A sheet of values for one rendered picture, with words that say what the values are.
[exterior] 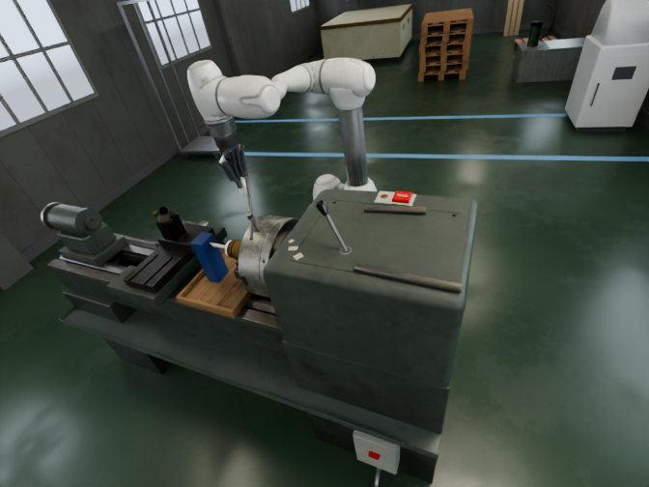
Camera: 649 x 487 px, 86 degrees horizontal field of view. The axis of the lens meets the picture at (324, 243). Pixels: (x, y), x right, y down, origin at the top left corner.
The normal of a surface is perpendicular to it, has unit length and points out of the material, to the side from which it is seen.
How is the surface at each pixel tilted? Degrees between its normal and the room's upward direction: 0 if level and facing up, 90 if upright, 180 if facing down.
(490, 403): 0
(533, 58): 90
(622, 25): 71
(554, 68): 90
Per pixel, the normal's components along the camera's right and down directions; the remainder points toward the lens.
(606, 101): -0.30, 0.63
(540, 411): -0.13, -0.77
